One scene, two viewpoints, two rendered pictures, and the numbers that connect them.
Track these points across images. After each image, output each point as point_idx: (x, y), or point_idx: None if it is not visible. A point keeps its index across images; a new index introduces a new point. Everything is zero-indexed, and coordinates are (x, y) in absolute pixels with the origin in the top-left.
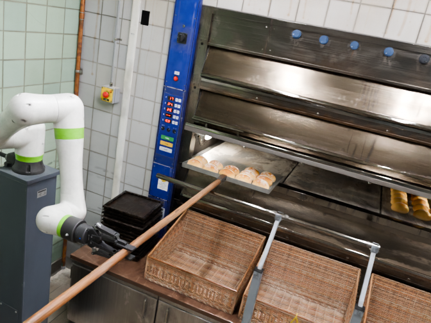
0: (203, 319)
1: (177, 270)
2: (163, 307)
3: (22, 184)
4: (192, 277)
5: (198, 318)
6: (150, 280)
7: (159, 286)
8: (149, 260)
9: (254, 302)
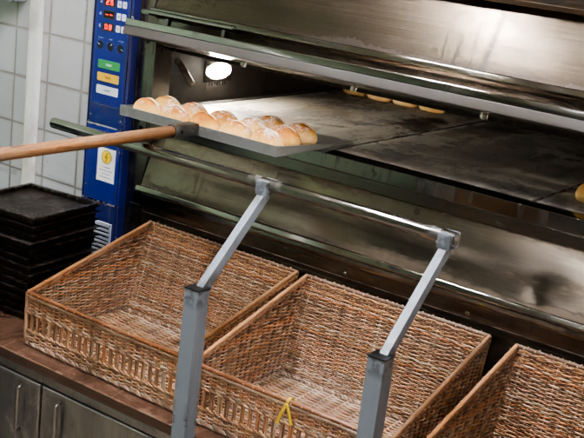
0: (120, 422)
1: (77, 318)
2: (50, 402)
3: None
4: (102, 331)
5: (110, 420)
6: (33, 346)
7: (48, 357)
8: (29, 301)
9: (191, 361)
